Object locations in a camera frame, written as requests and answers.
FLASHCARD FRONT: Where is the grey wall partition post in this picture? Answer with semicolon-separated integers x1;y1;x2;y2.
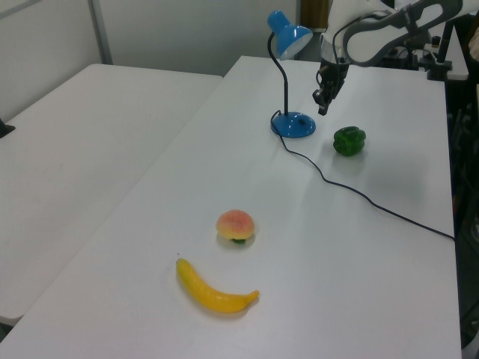
88;0;114;65

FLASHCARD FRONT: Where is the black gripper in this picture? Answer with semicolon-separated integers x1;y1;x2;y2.
312;61;351;115

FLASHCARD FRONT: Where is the black clamp stand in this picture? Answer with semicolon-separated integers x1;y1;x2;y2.
426;16;456;82

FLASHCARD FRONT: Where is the black lamp power cord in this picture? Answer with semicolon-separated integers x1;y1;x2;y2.
269;109;457;241

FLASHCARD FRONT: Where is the pink yellow peach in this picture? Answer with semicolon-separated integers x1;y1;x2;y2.
216;209;257;246

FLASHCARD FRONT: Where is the yellow banana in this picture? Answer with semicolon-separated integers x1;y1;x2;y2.
175;257;260;314

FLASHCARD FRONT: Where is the blue gooseneck desk lamp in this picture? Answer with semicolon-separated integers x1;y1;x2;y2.
266;10;317;140

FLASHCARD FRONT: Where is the green bell pepper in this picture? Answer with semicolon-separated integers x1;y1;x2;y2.
332;126;367;157

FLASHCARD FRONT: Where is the brown wooden panel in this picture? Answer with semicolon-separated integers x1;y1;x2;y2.
301;0;332;30

